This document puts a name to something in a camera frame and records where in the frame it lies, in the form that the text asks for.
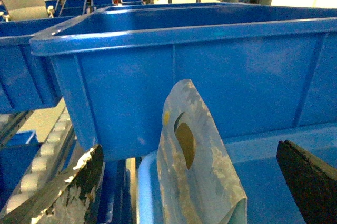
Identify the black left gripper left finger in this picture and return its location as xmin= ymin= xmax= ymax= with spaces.
xmin=0 ymin=144 xmax=105 ymax=224

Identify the flower gift bag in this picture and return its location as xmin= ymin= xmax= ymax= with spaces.
xmin=157 ymin=79 xmax=247 ymax=223

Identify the white roller track left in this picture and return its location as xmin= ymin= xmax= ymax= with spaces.
xmin=5 ymin=108 xmax=73 ymax=213

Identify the grey office chair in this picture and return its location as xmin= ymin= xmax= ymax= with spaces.
xmin=2 ymin=0 xmax=49 ymax=21

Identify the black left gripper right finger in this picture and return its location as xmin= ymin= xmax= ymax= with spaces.
xmin=276 ymin=140 xmax=336 ymax=223

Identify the blue bin on rollers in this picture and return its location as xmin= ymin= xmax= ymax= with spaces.
xmin=1 ymin=17 xmax=69 ymax=114

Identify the large blue plastic bin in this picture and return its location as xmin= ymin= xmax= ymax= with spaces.
xmin=29 ymin=3 xmax=336 ymax=161

